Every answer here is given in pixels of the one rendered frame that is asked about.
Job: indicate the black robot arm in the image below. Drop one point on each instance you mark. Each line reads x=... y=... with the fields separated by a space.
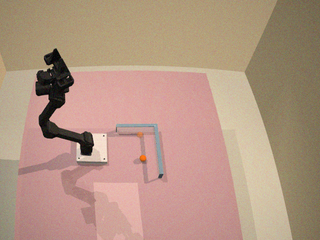
x=56 y=97

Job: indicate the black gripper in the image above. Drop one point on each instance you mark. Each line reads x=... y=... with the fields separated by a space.
x=59 y=71

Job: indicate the clear low corner wall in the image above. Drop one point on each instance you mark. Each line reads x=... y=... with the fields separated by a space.
x=143 y=130

